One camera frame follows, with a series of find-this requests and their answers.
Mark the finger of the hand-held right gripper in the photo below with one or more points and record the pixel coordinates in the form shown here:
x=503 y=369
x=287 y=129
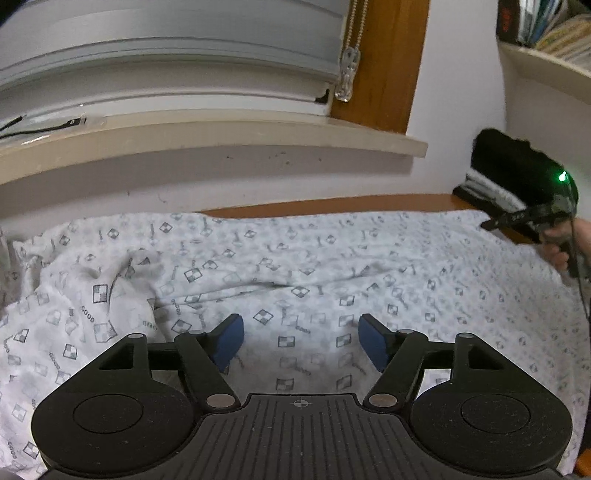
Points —
x=512 y=218

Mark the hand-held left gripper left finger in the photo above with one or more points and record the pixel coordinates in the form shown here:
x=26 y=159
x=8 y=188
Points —
x=228 y=344

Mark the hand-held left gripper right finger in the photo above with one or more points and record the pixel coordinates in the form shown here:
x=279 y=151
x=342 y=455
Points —
x=374 y=344

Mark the white printed pajama pants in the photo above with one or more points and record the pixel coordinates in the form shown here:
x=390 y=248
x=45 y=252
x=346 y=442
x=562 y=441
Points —
x=323 y=277

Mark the person's right hand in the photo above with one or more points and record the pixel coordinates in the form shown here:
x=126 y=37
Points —
x=556 y=251

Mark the white printed folded garment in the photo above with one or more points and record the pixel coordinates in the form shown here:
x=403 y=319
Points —
x=485 y=184

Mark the dark folded garment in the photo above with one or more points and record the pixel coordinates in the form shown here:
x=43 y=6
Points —
x=471 y=196

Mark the row of books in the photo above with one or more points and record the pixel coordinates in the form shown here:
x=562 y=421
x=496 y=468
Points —
x=545 y=25

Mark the beige window sill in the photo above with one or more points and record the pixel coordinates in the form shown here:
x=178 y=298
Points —
x=231 y=134

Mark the grey window blind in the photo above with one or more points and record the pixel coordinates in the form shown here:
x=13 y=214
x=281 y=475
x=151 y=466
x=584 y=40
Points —
x=161 y=41

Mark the white wall shelf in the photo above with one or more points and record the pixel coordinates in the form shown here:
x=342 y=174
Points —
x=545 y=69

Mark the wooden window frame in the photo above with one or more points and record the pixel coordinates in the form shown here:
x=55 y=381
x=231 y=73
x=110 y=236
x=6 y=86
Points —
x=388 y=60

